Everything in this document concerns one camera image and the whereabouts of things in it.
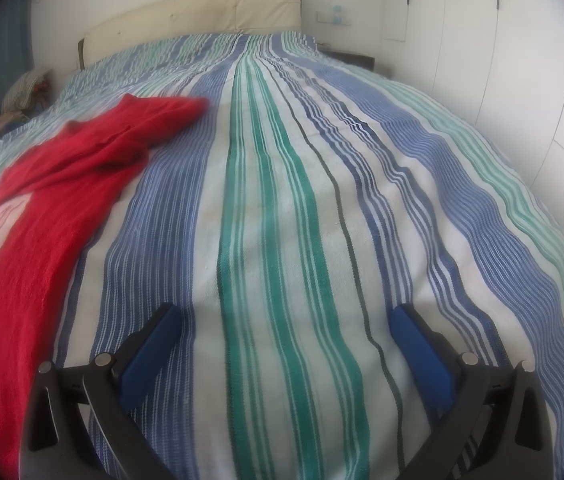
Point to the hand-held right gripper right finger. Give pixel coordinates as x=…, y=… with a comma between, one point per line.
x=424, y=355

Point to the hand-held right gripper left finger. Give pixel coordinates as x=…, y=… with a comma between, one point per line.
x=149, y=355

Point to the red knit sweater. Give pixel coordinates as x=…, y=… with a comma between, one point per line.
x=37, y=240

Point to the striped bedspread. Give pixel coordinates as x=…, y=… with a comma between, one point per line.
x=287, y=210

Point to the patterned pillow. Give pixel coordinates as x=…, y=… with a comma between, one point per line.
x=27, y=92

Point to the dark nightstand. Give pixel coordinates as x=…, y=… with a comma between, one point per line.
x=351, y=59

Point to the white wardrobe doors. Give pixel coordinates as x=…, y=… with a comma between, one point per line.
x=511, y=60

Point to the cream padded headboard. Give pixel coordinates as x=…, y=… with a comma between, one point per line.
x=187, y=20

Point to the white wall outlet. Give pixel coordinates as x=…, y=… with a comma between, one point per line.
x=334, y=16

